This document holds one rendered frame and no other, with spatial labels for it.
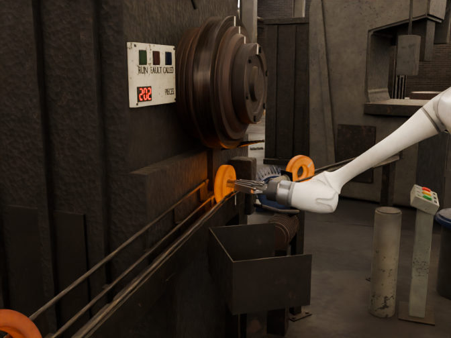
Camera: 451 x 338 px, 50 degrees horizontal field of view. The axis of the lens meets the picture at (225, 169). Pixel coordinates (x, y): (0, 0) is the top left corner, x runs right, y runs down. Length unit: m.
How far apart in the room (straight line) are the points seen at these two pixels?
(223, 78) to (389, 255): 1.24
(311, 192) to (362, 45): 2.78
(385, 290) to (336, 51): 2.51
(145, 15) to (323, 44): 3.09
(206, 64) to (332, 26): 2.97
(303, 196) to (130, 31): 0.79
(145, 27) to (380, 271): 1.57
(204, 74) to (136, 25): 0.27
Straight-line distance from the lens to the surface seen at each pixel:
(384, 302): 2.50
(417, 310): 2.56
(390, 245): 2.39
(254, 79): 1.69
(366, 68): 4.36
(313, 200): 1.70
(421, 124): 1.67
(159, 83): 1.53
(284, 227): 2.06
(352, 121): 4.40
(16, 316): 1.02
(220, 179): 1.76
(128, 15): 1.43
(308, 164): 2.25
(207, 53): 1.59
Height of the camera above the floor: 1.17
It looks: 12 degrees down
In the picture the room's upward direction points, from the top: straight up
